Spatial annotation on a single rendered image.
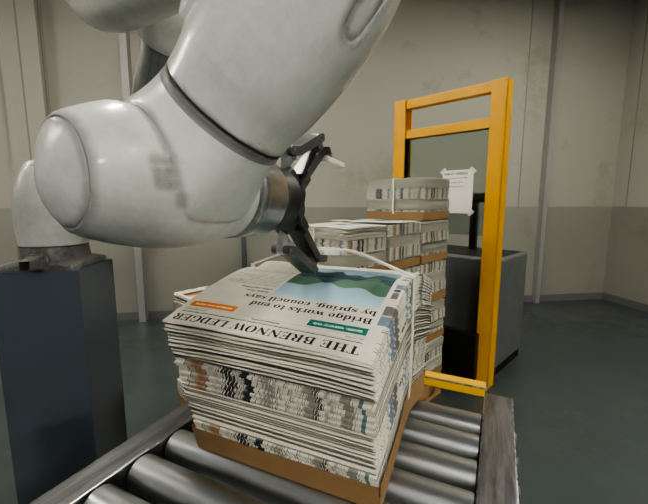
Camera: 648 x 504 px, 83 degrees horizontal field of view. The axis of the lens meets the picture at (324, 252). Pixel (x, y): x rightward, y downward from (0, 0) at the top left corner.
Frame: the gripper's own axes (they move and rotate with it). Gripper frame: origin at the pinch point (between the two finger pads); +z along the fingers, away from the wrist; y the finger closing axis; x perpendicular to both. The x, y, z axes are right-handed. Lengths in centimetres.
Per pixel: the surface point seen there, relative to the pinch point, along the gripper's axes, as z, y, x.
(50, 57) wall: 141, -129, -342
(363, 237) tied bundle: 95, 8, -27
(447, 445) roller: 4.4, 36.7, 20.2
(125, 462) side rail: -21.2, 38.1, -20.7
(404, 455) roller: -1.6, 36.6, 14.7
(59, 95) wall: 145, -98, -338
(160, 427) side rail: -13.3, 37.6, -23.0
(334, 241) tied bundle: 86, 10, -37
